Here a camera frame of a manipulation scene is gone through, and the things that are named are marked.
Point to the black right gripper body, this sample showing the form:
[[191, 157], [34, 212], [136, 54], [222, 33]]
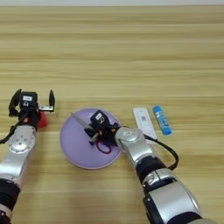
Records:
[[105, 131]]

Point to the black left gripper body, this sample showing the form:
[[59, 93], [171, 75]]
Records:
[[29, 118]]

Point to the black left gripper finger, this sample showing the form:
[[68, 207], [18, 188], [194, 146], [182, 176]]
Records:
[[52, 99], [14, 102]]

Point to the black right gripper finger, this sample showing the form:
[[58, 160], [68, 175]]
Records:
[[88, 131], [115, 126]]

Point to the small red object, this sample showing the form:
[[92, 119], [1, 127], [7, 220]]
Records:
[[43, 119]]

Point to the blue glue stick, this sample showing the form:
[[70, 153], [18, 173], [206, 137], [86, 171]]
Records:
[[162, 120]]

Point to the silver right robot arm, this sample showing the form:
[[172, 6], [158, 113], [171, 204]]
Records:
[[157, 180]]

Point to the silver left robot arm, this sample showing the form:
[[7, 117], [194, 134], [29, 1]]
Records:
[[16, 163]]

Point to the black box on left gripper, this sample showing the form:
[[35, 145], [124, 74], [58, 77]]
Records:
[[28, 100]]

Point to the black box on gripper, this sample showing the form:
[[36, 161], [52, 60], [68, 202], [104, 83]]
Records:
[[98, 118], [28, 100]]

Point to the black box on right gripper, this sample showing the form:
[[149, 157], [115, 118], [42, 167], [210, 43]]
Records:
[[98, 118]]

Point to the purple round plate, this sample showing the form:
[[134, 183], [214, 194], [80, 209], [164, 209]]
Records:
[[75, 148]]

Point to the white rectangular remote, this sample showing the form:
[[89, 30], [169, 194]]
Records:
[[144, 120]]

